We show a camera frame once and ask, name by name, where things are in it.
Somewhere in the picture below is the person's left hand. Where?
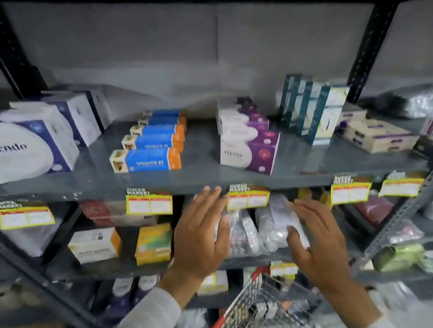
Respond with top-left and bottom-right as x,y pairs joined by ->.
169,184 -> 234,282

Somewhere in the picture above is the white plastic bag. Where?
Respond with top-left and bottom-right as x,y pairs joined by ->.
0,211 -> 64,259

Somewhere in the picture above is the crumpled clear plastic bag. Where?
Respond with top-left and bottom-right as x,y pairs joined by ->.
181,307 -> 210,328

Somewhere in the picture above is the person's right forearm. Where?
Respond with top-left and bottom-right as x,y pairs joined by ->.
317,279 -> 416,328

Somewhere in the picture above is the flat beige box purple stripe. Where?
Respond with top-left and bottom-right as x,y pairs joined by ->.
338,103 -> 369,130
344,118 -> 421,156

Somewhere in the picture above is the red packet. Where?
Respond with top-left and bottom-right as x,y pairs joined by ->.
352,194 -> 395,226

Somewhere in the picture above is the dark purple white box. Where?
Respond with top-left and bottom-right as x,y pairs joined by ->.
134,273 -> 161,307
104,276 -> 136,323

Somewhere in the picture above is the small clear plastic bag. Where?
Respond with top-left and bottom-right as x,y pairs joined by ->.
388,219 -> 425,245

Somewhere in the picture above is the large white blue box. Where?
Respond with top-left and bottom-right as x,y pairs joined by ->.
0,101 -> 82,187

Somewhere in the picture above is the white orange box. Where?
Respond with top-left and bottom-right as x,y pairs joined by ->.
67,226 -> 123,266

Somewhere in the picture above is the yellow green box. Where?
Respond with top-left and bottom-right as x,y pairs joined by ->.
134,222 -> 173,268

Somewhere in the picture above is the tall teal white box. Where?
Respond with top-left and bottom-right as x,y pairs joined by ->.
307,84 -> 350,148
296,80 -> 323,138
278,74 -> 302,127
286,76 -> 312,133

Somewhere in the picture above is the yellow red price label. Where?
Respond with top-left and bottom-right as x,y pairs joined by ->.
227,184 -> 271,213
269,261 -> 299,279
125,188 -> 174,217
0,199 -> 57,232
330,174 -> 373,206
378,171 -> 425,199

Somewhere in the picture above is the person's left forearm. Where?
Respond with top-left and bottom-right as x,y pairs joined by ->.
113,266 -> 208,328

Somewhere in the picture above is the red wire shopping basket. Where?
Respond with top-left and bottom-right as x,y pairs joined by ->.
209,264 -> 328,328

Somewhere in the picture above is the person's right hand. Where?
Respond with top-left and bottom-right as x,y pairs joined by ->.
284,198 -> 351,295

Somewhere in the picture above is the clear bag of blister packs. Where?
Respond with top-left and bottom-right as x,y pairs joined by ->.
214,207 -> 270,259

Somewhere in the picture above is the grey clear plastic bag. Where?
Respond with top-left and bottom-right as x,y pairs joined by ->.
375,80 -> 433,119

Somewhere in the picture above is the clear bag of white packets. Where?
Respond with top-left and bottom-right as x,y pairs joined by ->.
254,193 -> 312,254

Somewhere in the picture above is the green packet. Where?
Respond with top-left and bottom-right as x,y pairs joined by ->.
372,242 -> 428,273

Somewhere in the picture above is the white yellow box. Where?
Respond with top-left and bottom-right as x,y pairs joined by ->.
197,270 -> 230,297

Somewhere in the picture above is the dark grey metal shelf rack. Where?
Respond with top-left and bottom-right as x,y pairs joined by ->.
0,0 -> 433,328

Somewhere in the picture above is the red box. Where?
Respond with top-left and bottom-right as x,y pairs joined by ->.
79,199 -> 114,227

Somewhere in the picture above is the light grey slotted shelf rack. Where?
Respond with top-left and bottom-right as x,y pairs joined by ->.
354,153 -> 433,290

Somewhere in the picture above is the small dark box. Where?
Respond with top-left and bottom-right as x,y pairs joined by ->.
411,135 -> 433,160

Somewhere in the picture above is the blue orange medicine box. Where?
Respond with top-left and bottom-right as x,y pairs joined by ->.
138,114 -> 187,128
109,145 -> 183,176
121,131 -> 185,153
143,108 -> 187,119
130,122 -> 187,138

